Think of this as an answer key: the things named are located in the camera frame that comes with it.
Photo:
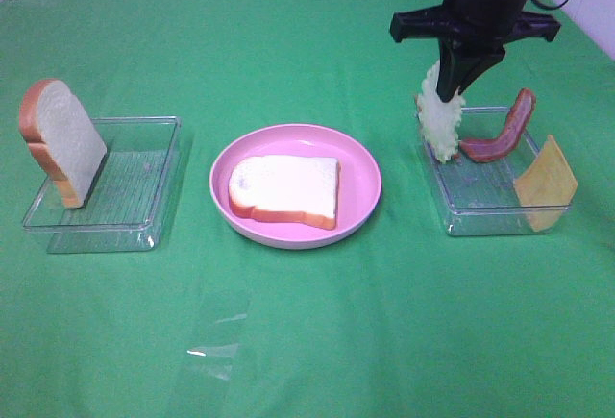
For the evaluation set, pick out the upright toast slice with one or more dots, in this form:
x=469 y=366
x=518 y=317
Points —
x=62 y=138

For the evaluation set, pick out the yellow cheese slice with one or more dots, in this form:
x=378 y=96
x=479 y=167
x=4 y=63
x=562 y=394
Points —
x=547 y=187

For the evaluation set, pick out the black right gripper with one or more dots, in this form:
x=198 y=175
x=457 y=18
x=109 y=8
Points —
x=487 y=24

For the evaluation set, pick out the pink plate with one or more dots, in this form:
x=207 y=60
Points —
x=358 y=194

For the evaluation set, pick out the green tablecloth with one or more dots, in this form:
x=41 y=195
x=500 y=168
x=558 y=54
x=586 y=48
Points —
x=398 y=320

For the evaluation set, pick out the clear ingredients tray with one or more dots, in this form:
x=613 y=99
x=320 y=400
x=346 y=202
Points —
x=474 y=199

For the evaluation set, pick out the clear tape patch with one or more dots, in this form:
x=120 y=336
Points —
x=216 y=337

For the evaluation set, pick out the white toast slice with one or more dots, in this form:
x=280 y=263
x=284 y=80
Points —
x=286 y=189

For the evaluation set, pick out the green lettuce leaf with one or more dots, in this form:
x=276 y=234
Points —
x=441 y=120

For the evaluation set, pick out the curved bacon strip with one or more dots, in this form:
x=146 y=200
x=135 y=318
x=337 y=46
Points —
x=485 y=150

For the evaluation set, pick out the clear bread tray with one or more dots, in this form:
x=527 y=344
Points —
x=131 y=200

